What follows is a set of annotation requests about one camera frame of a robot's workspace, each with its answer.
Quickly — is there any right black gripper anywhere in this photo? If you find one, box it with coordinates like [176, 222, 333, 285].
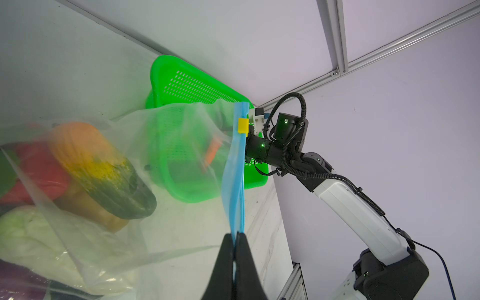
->
[246, 112, 310, 176]

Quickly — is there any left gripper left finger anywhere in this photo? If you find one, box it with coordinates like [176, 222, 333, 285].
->
[201, 233, 235, 300]

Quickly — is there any green plastic basket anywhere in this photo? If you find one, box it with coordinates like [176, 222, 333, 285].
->
[146, 55, 250, 203]

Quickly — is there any purple toy onion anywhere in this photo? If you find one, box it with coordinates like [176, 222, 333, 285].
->
[1, 261, 50, 300]

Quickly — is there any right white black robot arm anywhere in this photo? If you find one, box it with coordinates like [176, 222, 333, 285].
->
[246, 109, 429, 300]

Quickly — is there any yellow green toy corn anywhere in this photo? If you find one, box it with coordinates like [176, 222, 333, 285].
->
[46, 122, 157, 220]

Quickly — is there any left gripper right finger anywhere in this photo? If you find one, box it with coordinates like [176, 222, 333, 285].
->
[234, 232, 268, 300]

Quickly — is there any red toy pepper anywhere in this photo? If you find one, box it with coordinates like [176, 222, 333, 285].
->
[1, 142, 70, 206]

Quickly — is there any white toy radish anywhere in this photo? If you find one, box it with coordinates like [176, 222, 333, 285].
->
[1, 206, 136, 296]

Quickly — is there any clear zip bag blue zipper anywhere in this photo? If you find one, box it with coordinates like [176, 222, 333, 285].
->
[1, 99, 250, 300]

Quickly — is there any orange toy carrot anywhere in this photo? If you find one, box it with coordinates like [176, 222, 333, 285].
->
[204, 137, 223, 168]

